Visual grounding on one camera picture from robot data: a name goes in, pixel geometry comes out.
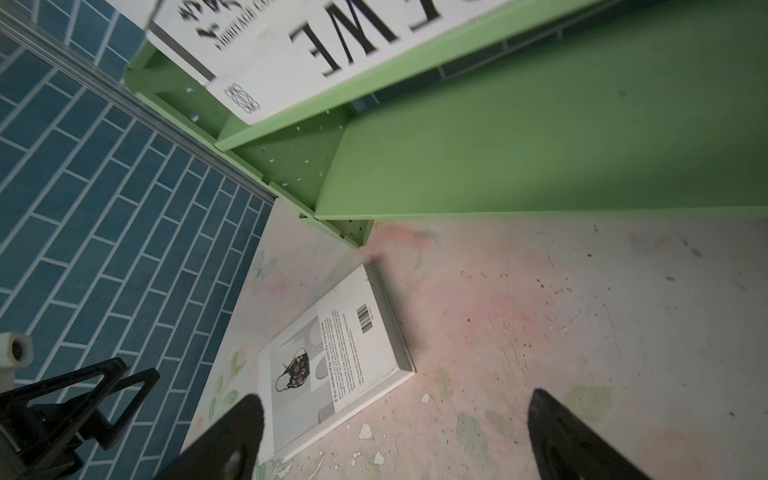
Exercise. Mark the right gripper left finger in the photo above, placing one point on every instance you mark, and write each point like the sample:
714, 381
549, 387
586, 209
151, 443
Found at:
227, 450

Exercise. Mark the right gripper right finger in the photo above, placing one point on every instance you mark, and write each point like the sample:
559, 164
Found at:
565, 447

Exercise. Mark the white magazine with handbag photo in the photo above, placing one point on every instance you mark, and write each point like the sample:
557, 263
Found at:
340, 356

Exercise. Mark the white Loewe Foundation book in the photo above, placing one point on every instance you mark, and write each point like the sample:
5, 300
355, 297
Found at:
296, 50

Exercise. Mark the white-backed heritage culture book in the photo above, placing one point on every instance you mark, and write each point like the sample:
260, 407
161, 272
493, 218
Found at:
210, 39

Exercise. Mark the green two-tier shelf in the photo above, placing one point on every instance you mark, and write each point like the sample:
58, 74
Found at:
549, 108

